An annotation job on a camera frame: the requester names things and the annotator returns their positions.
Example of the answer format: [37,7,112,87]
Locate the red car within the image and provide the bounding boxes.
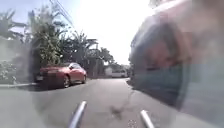
[34,62,88,89]

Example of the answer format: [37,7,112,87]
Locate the row of trees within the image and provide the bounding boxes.
[0,6,125,79]

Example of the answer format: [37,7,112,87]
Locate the robot's own part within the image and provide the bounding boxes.
[68,100,88,128]
[139,109,156,128]

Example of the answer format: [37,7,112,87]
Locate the white vehicle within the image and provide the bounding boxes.
[111,71,128,79]

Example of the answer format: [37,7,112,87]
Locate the overhead wires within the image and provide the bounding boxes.
[49,0,76,28]

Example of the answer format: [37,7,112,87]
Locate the grey asphalt road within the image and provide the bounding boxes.
[0,77,224,128]

